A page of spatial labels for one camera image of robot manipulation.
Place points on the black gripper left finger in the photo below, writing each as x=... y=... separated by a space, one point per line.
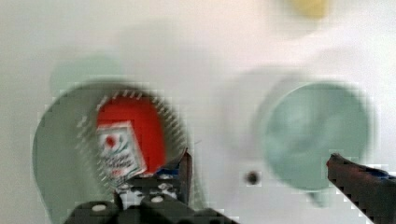
x=160 y=198

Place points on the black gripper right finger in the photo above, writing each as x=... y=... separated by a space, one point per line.
x=372 y=190

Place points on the red plush ketchup bottle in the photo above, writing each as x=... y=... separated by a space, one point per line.
x=130 y=139

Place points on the green plastic mug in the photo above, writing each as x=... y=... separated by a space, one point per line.
x=299 y=126

